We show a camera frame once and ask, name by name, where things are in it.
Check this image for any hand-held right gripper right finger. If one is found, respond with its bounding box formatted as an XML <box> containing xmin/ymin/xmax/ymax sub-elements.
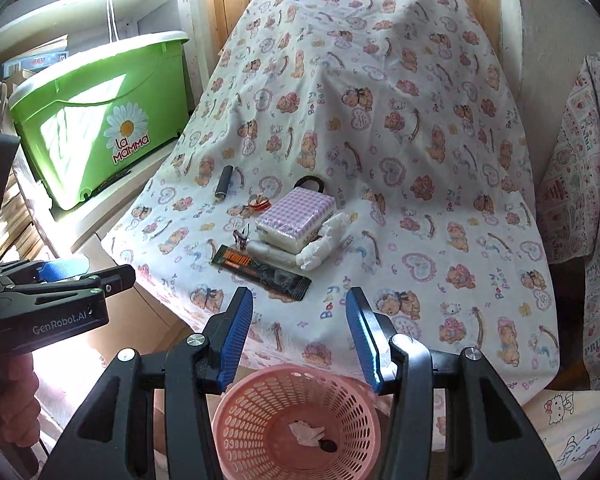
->
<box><xmin>345</xmin><ymin>286</ymin><xmax>561</xmax><ymax>480</ymax></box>

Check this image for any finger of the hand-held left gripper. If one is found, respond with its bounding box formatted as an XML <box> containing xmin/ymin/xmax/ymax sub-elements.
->
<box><xmin>5</xmin><ymin>265</ymin><xmax>137</xmax><ymax>307</ymax></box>
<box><xmin>0</xmin><ymin>256</ymin><xmax>91</xmax><ymax>291</ymax></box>

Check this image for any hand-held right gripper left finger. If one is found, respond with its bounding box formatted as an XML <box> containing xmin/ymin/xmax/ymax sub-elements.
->
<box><xmin>52</xmin><ymin>286</ymin><xmax>255</xmax><ymax>480</ymax></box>

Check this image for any black coffee sachet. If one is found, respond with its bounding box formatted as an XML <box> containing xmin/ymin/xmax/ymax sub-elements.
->
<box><xmin>211</xmin><ymin>245</ymin><xmax>312</xmax><ymax>302</ymax></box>

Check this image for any pink plastic basket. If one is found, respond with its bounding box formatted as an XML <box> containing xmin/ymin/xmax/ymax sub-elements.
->
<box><xmin>212</xmin><ymin>364</ymin><xmax>383</xmax><ymax>480</ymax></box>

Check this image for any purple checkered tissue pack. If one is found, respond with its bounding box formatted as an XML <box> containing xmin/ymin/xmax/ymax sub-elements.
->
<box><xmin>255</xmin><ymin>187</ymin><xmax>337</xmax><ymax>255</ymax></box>

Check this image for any person's left hand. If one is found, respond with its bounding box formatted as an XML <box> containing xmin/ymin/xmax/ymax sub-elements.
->
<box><xmin>0</xmin><ymin>352</ymin><xmax>38</xmax><ymax>443</ymax></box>

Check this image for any clear plastic wrapper roll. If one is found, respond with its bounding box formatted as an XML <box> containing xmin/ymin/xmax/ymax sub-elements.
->
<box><xmin>245</xmin><ymin>240</ymin><xmax>301</xmax><ymax>267</ymax></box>

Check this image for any large crumpled white tissue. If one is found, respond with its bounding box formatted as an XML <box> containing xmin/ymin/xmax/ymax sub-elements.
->
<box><xmin>295</xmin><ymin>212</ymin><xmax>350</xmax><ymax>272</ymax></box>

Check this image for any small crumpled white tissue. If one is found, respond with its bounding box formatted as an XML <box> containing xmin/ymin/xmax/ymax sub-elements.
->
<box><xmin>287</xmin><ymin>421</ymin><xmax>327</xmax><ymax>447</ymax></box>

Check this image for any green plastic bin with daisy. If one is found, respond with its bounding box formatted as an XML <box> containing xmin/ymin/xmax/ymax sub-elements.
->
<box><xmin>7</xmin><ymin>30</ymin><xmax>191</xmax><ymax>211</ymax></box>

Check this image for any black cylinder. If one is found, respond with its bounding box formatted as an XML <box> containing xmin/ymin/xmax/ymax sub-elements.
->
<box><xmin>215</xmin><ymin>165</ymin><xmax>232</xmax><ymax>201</ymax></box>

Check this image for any blue flat box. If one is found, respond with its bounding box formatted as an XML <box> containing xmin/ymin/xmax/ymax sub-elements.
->
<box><xmin>2</xmin><ymin>50</ymin><xmax>71</xmax><ymax>78</ymax></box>

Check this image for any person's cat printed pajamas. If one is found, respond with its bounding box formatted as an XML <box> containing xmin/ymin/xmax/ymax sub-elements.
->
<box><xmin>522</xmin><ymin>387</ymin><xmax>600</xmax><ymax>480</ymax></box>

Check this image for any bear printed white cloth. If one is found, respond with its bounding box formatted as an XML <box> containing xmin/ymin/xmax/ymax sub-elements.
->
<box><xmin>107</xmin><ymin>0</ymin><xmax>563</xmax><ymax>401</ymax></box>

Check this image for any pink patchwork printed cloth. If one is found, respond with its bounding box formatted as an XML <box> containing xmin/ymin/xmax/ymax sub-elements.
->
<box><xmin>535</xmin><ymin>47</ymin><xmax>600</xmax><ymax>391</ymax></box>

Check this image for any white shelf unit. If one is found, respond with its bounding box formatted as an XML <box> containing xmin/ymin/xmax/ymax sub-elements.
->
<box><xmin>0</xmin><ymin>0</ymin><xmax>211</xmax><ymax>261</ymax></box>

